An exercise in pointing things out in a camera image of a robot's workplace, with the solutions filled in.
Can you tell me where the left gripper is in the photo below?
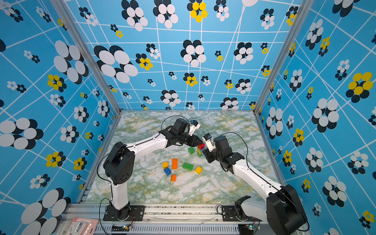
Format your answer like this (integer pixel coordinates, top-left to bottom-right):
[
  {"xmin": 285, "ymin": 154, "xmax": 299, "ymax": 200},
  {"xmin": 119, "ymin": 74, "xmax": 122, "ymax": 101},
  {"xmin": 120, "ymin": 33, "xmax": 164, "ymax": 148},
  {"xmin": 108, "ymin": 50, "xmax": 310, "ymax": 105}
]
[{"xmin": 178, "ymin": 133, "xmax": 204, "ymax": 147}]

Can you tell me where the red square lego brick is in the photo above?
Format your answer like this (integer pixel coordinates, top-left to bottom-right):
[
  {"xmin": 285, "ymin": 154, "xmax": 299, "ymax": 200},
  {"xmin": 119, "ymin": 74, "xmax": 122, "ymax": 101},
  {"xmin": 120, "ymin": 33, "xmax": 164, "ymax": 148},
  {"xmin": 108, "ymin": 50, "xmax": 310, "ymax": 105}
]
[{"xmin": 198, "ymin": 143, "xmax": 205, "ymax": 150}]

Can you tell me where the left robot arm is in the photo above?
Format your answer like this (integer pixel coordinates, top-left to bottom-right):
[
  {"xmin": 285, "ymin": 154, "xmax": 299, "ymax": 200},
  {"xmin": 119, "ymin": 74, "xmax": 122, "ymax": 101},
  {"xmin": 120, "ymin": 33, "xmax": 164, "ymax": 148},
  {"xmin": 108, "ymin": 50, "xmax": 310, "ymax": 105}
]
[{"xmin": 103, "ymin": 116, "xmax": 203, "ymax": 221}]

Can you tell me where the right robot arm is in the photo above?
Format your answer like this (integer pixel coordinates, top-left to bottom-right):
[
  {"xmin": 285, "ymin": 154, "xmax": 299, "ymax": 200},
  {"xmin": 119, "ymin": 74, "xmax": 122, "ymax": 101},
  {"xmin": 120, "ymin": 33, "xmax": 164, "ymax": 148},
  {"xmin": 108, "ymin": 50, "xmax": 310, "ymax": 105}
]
[{"xmin": 203, "ymin": 134, "xmax": 309, "ymax": 235}]

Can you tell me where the green square lego brick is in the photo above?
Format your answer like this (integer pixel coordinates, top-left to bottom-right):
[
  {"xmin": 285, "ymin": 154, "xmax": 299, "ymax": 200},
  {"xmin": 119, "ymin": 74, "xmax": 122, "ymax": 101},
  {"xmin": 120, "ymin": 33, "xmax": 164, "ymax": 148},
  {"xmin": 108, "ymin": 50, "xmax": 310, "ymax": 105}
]
[{"xmin": 188, "ymin": 147, "xmax": 195, "ymax": 155}]

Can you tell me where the yellow lego brick centre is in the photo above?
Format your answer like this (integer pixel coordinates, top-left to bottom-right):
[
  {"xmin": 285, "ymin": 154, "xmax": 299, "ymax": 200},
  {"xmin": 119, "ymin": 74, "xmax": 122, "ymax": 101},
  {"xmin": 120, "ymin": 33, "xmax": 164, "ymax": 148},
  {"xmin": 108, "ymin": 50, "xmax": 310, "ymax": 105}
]
[{"xmin": 195, "ymin": 166, "xmax": 203, "ymax": 174}]

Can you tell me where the orange long lego brick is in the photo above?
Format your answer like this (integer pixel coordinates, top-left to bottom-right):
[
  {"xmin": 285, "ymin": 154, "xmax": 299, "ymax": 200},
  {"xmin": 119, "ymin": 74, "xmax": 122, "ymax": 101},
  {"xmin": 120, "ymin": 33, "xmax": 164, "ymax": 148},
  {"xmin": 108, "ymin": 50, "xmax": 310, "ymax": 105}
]
[{"xmin": 171, "ymin": 158, "xmax": 178, "ymax": 170}]

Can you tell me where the blue lego brick left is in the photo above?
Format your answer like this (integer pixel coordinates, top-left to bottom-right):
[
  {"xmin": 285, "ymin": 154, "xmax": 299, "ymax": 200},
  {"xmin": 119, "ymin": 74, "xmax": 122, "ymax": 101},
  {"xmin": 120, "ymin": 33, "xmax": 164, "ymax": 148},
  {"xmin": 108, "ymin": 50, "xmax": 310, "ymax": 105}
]
[{"xmin": 164, "ymin": 167, "xmax": 172, "ymax": 176}]

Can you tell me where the small orange lego brick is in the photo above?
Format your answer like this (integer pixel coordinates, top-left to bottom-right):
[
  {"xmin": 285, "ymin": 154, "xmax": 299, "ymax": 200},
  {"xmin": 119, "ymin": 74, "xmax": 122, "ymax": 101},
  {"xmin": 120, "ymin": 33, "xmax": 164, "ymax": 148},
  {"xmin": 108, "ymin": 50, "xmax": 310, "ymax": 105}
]
[{"xmin": 170, "ymin": 174, "xmax": 177, "ymax": 182}]

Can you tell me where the pink packaged item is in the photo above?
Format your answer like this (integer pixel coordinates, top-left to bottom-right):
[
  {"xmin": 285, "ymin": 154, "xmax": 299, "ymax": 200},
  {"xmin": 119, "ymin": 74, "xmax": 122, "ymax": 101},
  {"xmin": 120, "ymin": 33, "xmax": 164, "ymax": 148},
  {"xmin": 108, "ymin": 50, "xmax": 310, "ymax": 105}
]
[{"xmin": 66, "ymin": 217, "xmax": 99, "ymax": 235}]

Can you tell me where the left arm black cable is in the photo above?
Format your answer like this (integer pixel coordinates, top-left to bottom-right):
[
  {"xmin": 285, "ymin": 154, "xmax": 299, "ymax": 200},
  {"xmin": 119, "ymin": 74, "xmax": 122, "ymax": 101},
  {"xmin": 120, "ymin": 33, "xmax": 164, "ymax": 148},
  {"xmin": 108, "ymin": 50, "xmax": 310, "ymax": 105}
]
[{"xmin": 160, "ymin": 115, "xmax": 190, "ymax": 133}]

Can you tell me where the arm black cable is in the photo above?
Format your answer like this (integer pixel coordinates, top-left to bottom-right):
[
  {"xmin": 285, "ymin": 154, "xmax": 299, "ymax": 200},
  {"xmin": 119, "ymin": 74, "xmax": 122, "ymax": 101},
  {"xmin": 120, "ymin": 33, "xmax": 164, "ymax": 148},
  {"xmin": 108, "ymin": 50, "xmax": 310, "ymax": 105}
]
[
  {"xmin": 160, "ymin": 115, "xmax": 190, "ymax": 133},
  {"xmin": 220, "ymin": 131, "xmax": 310, "ymax": 233}
]

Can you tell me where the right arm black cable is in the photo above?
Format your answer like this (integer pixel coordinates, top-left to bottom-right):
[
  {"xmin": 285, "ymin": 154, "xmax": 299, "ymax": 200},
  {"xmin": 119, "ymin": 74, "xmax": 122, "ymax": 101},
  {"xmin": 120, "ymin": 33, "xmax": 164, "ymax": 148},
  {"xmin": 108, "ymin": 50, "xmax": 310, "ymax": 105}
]
[{"xmin": 220, "ymin": 131, "xmax": 310, "ymax": 233}]

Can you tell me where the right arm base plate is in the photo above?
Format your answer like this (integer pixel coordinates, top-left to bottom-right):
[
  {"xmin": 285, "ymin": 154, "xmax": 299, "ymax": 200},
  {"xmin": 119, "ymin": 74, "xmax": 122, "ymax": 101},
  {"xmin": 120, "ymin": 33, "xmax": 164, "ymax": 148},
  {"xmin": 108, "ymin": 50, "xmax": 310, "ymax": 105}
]
[{"xmin": 216, "ymin": 205, "xmax": 265, "ymax": 223}]

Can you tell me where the aluminium front rail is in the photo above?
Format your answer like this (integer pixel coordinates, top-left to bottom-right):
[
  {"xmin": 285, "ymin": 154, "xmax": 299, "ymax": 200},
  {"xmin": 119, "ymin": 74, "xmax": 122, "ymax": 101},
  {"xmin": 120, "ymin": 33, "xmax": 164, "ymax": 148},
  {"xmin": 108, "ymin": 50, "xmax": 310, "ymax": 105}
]
[{"xmin": 55, "ymin": 201, "xmax": 274, "ymax": 235}]

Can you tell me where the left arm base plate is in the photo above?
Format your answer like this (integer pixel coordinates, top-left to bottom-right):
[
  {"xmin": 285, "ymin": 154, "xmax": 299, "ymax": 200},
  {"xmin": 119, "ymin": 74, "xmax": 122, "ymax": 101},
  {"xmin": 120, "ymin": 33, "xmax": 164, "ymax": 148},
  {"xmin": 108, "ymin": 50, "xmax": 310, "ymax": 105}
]
[{"xmin": 103, "ymin": 205, "xmax": 146, "ymax": 221}]

